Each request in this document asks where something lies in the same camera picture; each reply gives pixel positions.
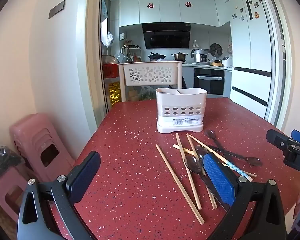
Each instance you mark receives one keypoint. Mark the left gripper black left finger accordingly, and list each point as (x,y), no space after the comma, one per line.
(36,220)

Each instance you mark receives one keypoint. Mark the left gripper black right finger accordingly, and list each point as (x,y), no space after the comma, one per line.
(267,220)

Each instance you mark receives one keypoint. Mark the blue-patterned end chopstick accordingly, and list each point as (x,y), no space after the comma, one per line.
(224,160)

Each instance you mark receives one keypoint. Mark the plain wooden chopstick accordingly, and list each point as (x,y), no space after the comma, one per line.
(195,194)
(196,167)
(181,187)

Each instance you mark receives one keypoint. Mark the yellow-patterned chopstick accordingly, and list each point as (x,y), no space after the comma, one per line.
(252,175)

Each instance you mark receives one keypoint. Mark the stacked pink plastic stools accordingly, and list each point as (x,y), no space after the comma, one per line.
(45,157)

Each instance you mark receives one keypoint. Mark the black plastic bag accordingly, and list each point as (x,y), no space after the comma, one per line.
(8,158)

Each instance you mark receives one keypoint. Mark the pink plastic utensil holder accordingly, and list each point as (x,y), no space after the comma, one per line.
(180,109)

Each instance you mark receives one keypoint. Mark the black built-in oven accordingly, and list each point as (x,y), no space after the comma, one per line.
(211,80)

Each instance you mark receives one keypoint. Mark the white refrigerator with magnets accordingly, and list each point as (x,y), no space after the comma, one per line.
(251,55)

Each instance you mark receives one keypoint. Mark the silver electric pressure cooker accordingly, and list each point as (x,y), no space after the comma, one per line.
(200,55)

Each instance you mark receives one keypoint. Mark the steel pot with lid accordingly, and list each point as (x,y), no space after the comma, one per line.
(179,56)

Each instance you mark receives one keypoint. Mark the pink flower-cutout storage cart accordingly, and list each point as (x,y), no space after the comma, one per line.
(155,73)

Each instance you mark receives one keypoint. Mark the black wok on stove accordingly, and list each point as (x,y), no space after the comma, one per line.
(155,56)

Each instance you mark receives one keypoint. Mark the red plastic basket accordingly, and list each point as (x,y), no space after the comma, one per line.
(110,71)

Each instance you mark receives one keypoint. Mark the black range hood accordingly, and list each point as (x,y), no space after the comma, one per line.
(166,35)

